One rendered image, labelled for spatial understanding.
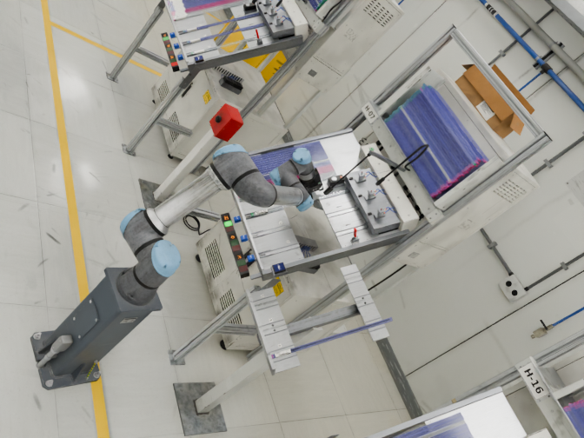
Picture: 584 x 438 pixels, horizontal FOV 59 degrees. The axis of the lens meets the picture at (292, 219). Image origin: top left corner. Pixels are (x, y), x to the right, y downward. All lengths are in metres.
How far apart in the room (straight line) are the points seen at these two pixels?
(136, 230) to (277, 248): 0.70
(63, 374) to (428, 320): 2.57
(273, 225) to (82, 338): 0.93
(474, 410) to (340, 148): 1.39
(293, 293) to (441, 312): 1.65
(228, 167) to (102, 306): 0.69
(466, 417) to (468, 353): 1.73
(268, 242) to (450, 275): 1.91
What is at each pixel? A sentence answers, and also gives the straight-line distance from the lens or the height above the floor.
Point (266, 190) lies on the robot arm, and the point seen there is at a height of 1.13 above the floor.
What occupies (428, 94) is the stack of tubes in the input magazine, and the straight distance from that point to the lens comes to 2.55.
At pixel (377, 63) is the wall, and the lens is 4.88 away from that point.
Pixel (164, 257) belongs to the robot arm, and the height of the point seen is 0.78.
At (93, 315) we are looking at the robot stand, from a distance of 2.09.
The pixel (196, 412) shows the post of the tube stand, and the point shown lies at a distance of 2.65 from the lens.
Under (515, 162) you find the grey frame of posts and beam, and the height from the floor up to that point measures 1.75.
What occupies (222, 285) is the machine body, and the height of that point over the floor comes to 0.17.
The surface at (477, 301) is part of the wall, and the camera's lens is 3.84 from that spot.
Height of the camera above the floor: 1.96
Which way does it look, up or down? 27 degrees down
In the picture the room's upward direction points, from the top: 48 degrees clockwise
